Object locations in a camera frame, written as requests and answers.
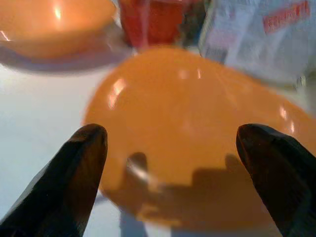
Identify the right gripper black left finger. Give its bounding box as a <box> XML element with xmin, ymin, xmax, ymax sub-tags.
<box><xmin>0</xmin><ymin>124</ymin><xmax>109</xmax><ymax>237</ymax></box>

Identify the orange plastic plate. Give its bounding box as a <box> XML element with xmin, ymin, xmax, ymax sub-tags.
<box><xmin>82</xmin><ymin>46</ymin><xmax>316</xmax><ymax>232</ymax></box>
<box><xmin>0</xmin><ymin>0</ymin><xmax>129</xmax><ymax>72</ymax></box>

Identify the red food package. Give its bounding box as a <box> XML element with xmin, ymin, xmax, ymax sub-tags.
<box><xmin>118</xmin><ymin>0</ymin><xmax>208</xmax><ymax>49</ymax></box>

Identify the white printed food carton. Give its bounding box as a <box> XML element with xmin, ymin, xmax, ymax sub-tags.
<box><xmin>198</xmin><ymin>0</ymin><xmax>316</xmax><ymax>86</ymax></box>

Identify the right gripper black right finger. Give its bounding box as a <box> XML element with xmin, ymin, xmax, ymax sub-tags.
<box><xmin>236</xmin><ymin>123</ymin><xmax>316</xmax><ymax>237</ymax></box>

